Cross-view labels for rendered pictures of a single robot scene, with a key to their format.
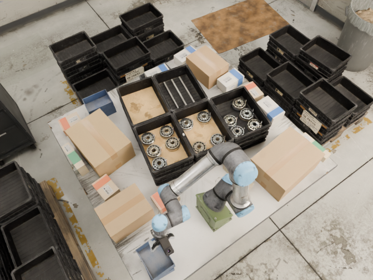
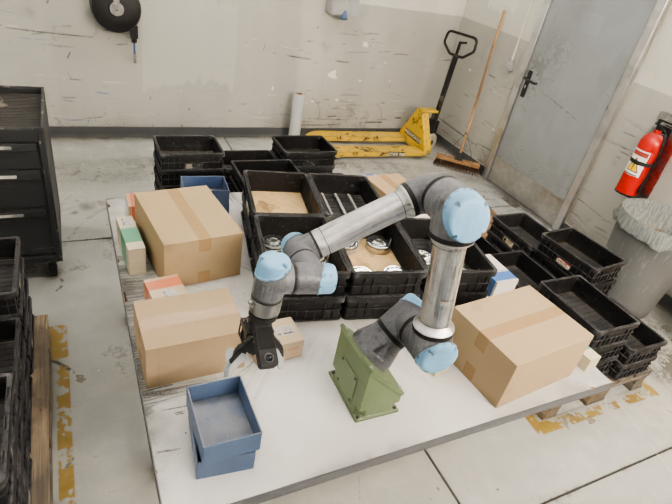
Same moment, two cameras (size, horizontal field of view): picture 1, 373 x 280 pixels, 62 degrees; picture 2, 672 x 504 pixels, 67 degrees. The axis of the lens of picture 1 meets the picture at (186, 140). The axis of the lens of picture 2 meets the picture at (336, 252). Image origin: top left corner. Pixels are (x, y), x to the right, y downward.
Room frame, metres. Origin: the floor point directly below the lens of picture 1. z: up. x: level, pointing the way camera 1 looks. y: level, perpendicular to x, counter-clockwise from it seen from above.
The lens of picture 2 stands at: (-0.49, 0.01, 1.95)
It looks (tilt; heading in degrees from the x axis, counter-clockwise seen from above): 33 degrees down; 1
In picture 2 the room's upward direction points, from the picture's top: 12 degrees clockwise
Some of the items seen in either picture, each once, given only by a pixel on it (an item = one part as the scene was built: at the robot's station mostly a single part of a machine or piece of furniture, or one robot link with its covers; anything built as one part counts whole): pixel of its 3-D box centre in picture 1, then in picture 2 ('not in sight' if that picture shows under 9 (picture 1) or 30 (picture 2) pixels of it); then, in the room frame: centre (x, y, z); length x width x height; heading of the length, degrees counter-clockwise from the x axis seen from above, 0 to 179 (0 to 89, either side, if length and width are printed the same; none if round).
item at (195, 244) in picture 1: (185, 163); (319, 342); (1.23, 0.02, 0.35); 1.60 x 1.60 x 0.70; 32
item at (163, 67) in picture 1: (158, 75); not in sight; (1.89, 0.21, 0.75); 0.20 x 0.12 x 0.09; 117
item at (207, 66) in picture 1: (206, 66); (394, 201); (1.93, -0.21, 0.78); 0.30 x 0.22 x 0.16; 37
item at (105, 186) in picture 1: (106, 188); (167, 298); (0.87, 0.57, 0.74); 0.16 x 0.12 x 0.07; 39
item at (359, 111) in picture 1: (344, 101); (611, 337); (1.87, -1.59, 0.26); 0.40 x 0.30 x 0.23; 32
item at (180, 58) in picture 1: (186, 57); not in sight; (2.10, -0.04, 0.75); 0.20 x 0.12 x 0.09; 127
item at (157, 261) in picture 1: (155, 258); (222, 417); (0.38, 0.22, 0.81); 0.20 x 0.15 x 0.07; 32
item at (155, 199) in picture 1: (165, 198); (274, 340); (0.78, 0.16, 0.74); 0.16 x 0.12 x 0.07; 124
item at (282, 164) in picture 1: (284, 163); (513, 342); (0.96, -0.67, 0.80); 0.40 x 0.30 x 0.20; 127
